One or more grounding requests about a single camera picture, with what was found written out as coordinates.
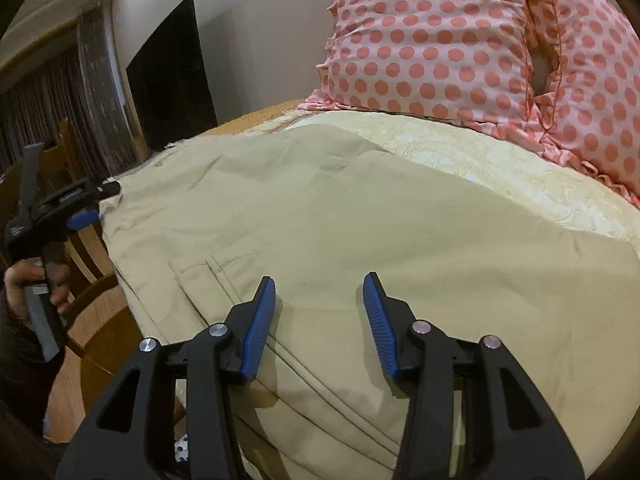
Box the black television screen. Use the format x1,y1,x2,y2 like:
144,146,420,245
126,0,218,151

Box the dark patterned curtain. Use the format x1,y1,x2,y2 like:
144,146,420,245
1,3,138,178

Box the person's left hand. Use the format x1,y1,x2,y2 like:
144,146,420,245
3,260,70,324

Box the beige khaki pants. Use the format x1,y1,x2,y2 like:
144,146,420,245
102,125,639,479

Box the wooden chair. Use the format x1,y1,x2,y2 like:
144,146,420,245
39,117,126,442

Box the cream patterned bedspread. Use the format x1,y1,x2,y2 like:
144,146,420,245
204,101,640,247

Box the pink polka dot pillow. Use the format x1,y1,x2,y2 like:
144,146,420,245
527,0,639,205
302,0,544,153

